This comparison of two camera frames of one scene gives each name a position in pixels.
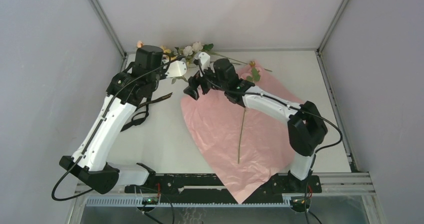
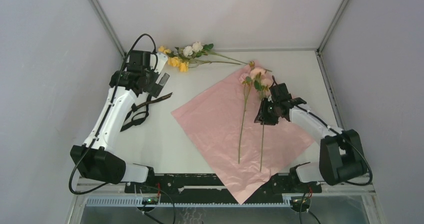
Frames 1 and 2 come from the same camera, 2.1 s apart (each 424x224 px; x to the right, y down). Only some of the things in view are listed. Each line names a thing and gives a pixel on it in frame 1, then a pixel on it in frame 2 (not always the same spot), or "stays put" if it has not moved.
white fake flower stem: x=197 y=47 stays put
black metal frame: x=207 y=186 stays put
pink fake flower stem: x=139 y=44 -> x=263 y=80
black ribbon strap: x=136 y=122 stays put
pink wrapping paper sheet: x=245 y=148 stays put
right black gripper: x=194 y=82 -> x=262 y=113
